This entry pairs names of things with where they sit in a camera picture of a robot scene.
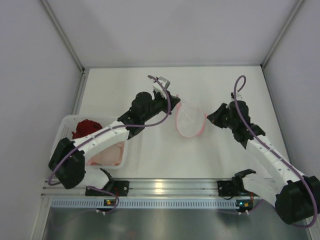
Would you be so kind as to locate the aluminium mounting rail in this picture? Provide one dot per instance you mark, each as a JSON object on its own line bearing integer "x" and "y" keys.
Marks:
{"x": 147, "y": 188}

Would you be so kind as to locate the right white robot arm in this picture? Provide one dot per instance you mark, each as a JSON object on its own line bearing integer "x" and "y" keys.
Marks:
{"x": 294, "y": 195}

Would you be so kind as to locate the right aluminium frame post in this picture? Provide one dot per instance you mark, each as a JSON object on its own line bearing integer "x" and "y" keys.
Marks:
{"x": 289, "y": 20}

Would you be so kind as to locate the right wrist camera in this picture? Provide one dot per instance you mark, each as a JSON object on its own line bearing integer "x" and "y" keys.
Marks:
{"x": 236, "y": 95}

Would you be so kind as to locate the aluminium frame post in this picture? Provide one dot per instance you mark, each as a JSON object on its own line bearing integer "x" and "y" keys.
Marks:
{"x": 61, "y": 33}
{"x": 289, "y": 20}

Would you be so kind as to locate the white mesh laundry bag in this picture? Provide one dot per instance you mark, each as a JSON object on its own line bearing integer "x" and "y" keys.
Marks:
{"x": 190, "y": 120}

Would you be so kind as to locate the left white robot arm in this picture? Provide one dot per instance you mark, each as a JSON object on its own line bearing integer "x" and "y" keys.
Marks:
{"x": 68, "y": 161}

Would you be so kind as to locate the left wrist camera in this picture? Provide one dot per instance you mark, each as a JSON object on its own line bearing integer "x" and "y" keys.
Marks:
{"x": 160, "y": 85}

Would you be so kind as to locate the pink garment in basket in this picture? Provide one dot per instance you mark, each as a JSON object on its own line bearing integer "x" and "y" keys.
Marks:
{"x": 110, "y": 157}

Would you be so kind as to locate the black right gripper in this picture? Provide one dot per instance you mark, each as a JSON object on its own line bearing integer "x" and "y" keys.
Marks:
{"x": 219, "y": 117}

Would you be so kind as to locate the white plastic laundry basket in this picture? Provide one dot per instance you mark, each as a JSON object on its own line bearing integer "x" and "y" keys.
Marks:
{"x": 69, "y": 124}

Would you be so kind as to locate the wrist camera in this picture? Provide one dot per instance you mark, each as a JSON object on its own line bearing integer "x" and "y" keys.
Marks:
{"x": 160, "y": 85}
{"x": 236, "y": 95}

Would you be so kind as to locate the red bra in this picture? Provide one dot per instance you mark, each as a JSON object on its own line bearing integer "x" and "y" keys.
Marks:
{"x": 85, "y": 127}

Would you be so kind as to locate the white slotted cable duct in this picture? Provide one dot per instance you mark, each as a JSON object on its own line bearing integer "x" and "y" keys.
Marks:
{"x": 136, "y": 203}

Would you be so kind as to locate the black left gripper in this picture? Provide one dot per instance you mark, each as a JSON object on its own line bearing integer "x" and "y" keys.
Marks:
{"x": 169, "y": 100}

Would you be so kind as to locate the left aluminium frame post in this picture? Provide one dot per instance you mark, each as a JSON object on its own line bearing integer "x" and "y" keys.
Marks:
{"x": 61, "y": 33}

